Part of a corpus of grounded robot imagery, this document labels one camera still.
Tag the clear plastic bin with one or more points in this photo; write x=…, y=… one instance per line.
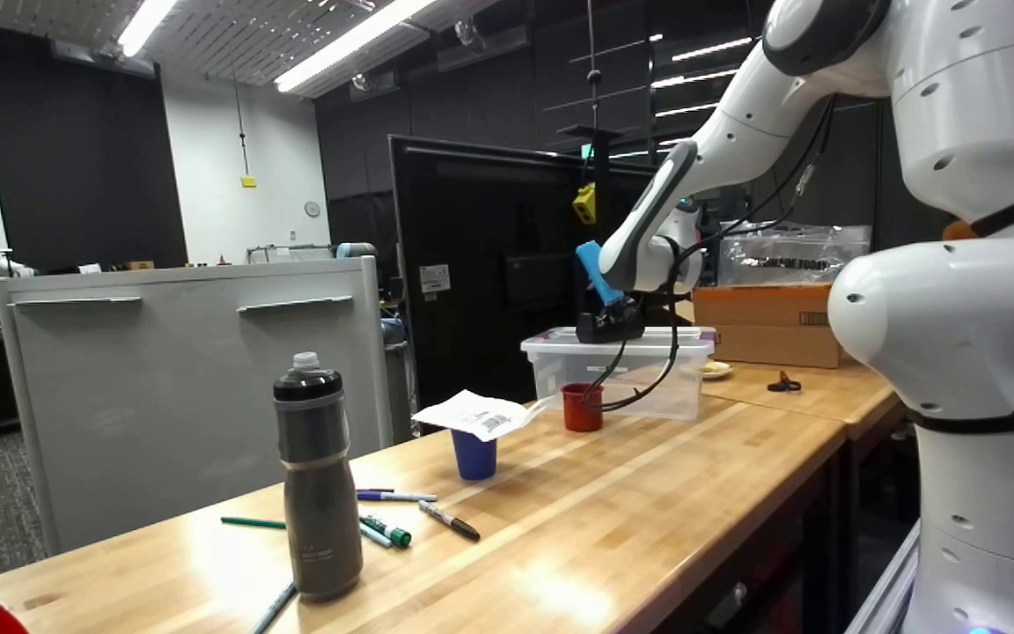
x=648, y=374

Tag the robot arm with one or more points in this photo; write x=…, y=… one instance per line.
x=973, y=317

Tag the thin green pen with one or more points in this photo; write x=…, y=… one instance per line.
x=252, y=523

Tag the light blue pen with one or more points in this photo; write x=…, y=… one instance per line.
x=375, y=534

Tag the black wall panel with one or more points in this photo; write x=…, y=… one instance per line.
x=76, y=150

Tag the grey water bottle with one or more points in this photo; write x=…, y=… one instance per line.
x=320, y=493

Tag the green marker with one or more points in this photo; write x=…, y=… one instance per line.
x=388, y=531

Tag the small plate with food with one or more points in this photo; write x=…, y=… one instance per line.
x=716, y=370

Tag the black marker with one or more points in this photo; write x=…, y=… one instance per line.
x=450, y=520

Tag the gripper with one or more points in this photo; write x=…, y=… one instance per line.
x=610, y=326

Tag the red cup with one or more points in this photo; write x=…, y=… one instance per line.
x=581, y=409

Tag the clear plastic bag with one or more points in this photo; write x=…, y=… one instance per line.
x=789, y=255

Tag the blue marker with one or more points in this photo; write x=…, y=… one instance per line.
x=401, y=497

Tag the cardboard box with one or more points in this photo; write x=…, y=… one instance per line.
x=762, y=326

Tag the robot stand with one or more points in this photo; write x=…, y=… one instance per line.
x=890, y=590

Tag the wall clock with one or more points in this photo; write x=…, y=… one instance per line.
x=312, y=209

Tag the blue cup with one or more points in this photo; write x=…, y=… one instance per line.
x=474, y=458

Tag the yellow hanging pendant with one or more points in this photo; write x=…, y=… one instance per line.
x=585, y=204

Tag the dark grey pen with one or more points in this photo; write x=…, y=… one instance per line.
x=274, y=609

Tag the white paper sheet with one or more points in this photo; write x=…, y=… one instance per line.
x=481, y=414

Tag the large black screen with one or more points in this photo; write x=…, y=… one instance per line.
x=489, y=264

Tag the grey cabinet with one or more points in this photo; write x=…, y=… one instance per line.
x=190, y=396

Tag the ceiling light strip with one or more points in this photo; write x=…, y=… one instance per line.
x=146, y=25
x=349, y=46

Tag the black scissors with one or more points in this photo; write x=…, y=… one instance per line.
x=784, y=383

